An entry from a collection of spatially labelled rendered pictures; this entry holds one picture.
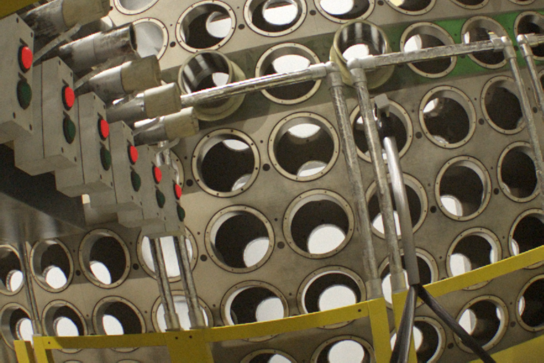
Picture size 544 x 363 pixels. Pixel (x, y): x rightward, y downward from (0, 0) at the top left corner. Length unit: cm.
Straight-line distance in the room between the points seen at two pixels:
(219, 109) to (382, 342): 129
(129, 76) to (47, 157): 42
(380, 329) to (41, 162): 106
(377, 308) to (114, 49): 95
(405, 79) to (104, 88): 162
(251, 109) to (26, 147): 185
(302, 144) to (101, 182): 227
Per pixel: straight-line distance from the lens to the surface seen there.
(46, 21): 103
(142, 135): 164
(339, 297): 775
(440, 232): 260
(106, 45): 116
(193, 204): 268
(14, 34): 83
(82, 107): 112
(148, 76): 130
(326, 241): 781
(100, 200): 126
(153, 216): 140
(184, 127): 161
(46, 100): 96
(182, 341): 180
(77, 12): 101
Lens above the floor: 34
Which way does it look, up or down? 15 degrees up
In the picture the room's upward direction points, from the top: 11 degrees counter-clockwise
